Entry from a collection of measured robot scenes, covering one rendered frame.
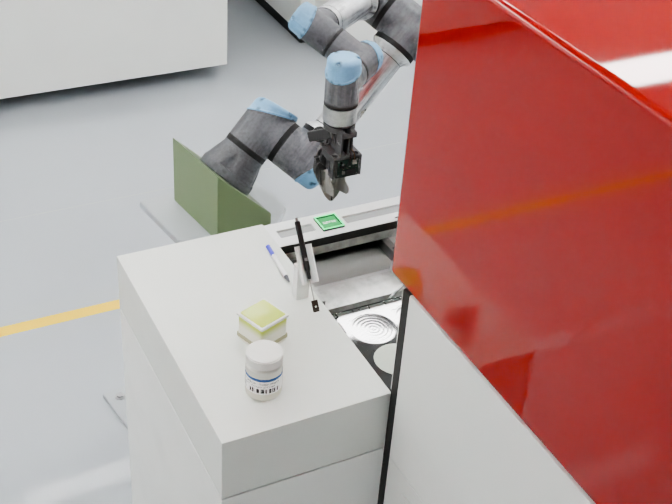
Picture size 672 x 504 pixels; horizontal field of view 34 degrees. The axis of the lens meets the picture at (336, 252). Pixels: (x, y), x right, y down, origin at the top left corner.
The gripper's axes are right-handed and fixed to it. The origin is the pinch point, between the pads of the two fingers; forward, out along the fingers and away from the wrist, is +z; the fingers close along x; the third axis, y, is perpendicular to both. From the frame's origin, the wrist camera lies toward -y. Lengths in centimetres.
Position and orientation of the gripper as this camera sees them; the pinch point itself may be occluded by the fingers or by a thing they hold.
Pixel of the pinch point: (329, 193)
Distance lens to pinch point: 255.1
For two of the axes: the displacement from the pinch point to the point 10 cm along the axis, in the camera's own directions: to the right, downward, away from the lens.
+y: 4.5, 5.4, -7.2
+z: -0.6, 8.2, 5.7
